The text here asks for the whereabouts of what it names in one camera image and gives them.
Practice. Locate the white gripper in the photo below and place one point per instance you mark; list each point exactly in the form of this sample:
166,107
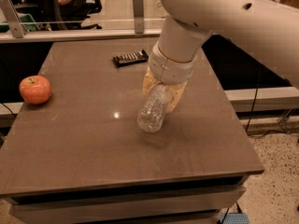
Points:
170,68

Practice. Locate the clear plastic water bottle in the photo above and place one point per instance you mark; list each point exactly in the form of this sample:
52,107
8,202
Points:
151,117

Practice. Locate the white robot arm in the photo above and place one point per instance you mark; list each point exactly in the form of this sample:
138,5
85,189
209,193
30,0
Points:
267,30

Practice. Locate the grey table drawer front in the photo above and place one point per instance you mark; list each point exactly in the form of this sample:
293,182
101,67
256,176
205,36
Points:
181,206

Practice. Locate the seated person in black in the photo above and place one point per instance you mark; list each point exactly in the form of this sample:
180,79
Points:
68,14

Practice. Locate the red apple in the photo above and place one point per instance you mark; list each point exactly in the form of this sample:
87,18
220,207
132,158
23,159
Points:
35,90

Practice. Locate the glass barrier panel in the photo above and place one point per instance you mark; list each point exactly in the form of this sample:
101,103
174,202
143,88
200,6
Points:
115,14

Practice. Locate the blue floor pad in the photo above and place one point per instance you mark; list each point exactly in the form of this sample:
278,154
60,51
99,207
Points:
234,218

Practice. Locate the green bin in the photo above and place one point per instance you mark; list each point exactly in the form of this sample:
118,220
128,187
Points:
26,19

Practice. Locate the middle metal glass bracket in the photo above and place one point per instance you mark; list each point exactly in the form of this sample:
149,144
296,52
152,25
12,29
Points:
138,12

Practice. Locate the metal glass bracket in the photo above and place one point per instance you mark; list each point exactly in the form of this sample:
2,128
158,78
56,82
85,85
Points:
138,12
17,29

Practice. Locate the left metal glass bracket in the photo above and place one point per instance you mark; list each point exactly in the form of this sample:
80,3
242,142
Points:
17,29

